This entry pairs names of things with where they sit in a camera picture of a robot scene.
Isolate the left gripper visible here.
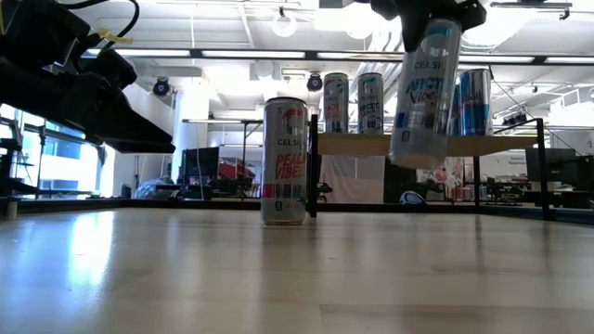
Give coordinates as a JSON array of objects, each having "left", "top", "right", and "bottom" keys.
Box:
[{"left": 0, "top": 0, "right": 176, "bottom": 154}]

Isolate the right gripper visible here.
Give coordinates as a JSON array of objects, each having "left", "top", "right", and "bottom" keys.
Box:
[{"left": 369, "top": 0, "right": 488, "bottom": 54}]

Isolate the blue silver energy drink can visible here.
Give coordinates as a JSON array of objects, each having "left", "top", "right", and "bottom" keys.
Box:
[
  {"left": 458, "top": 68, "right": 494, "bottom": 137},
  {"left": 448, "top": 83, "right": 462, "bottom": 137}
]

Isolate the Celsius Arctic Vibe can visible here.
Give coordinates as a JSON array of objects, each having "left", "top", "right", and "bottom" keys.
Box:
[
  {"left": 388, "top": 18, "right": 463, "bottom": 170},
  {"left": 357, "top": 72, "right": 385, "bottom": 135}
]

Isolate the Celsius Peach Vibe can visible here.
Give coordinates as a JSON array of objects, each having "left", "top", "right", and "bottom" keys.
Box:
[
  {"left": 260, "top": 96, "right": 309, "bottom": 227},
  {"left": 323, "top": 71, "right": 350, "bottom": 135}
]

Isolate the round black spotlight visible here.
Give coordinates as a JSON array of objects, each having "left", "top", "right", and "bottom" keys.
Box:
[
  {"left": 151, "top": 76, "right": 172, "bottom": 98},
  {"left": 305, "top": 72, "right": 325, "bottom": 93}
]

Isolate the person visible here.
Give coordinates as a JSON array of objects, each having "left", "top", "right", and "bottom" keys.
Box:
[{"left": 134, "top": 176, "right": 176, "bottom": 200}]

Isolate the black computer monitor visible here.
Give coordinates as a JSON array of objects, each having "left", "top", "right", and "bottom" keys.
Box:
[{"left": 180, "top": 147, "right": 220, "bottom": 185}]

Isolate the background desk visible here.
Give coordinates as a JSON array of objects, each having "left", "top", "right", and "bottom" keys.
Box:
[{"left": 155, "top": 182, "right": 256, "bottom": 201}]

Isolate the black equipment stand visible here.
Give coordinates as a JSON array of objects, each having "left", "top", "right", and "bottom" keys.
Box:
[{"left": 0, "top": 113, "right": 34, "bottom": 196}]

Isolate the black hanging device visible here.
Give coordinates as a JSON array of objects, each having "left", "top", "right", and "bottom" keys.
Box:
[{"left": 502, "top": 112, "right": 529, "bottom": 127}]

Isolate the colourful flower poster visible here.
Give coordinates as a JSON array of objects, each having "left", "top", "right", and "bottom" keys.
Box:
[{"left": 417, "top": 156, "right": 465, "bottom": 189}]

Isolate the white blue ball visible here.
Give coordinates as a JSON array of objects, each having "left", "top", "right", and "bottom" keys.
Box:
[{"left": 399, "top": 190, "right": 427, "bottom": 206}]

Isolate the black cabinet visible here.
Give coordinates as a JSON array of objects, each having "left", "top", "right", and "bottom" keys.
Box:
[{"left": 525, "top": 148, "right": 594, "bottom": 210}]

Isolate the silver ventilation duct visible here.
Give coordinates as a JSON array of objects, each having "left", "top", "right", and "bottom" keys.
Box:
[{"left": 461, "top": 4, "right": 553, "bottom": 55}]

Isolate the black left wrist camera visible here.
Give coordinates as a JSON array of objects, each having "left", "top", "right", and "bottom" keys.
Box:
[{"left": 81, "top": 48, "right": 138, "bottom": 92}]

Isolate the black aluminium table frame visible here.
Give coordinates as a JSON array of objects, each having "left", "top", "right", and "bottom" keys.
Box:
[{"left": 16, "top": 197, "right": 594, "bottom": 226}]

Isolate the black ceiling rail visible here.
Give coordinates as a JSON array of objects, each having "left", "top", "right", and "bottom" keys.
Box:
[{"left": 491, "top": 1, "right": 575, "bottom": 20}]

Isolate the black cable with yellow tag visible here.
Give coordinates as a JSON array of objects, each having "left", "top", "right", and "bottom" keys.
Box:
[{"left": 58, "top": 0, "right": 141, "bottom": 53}]

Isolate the wooden shelf with black frame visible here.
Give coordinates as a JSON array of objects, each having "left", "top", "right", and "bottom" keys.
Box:
[{"left": 305, "top": 112, "right": 554, "bottom": 222}]

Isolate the white wall sign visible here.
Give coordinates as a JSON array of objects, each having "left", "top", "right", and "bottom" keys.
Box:
[{"left": 499, "top": 152, "right": 528, "bottom": 180}]

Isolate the white ring lamp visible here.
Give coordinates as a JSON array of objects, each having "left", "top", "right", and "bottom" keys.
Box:
[{"left": 271, "top": 5, "right": 298, "bottom": 39}]

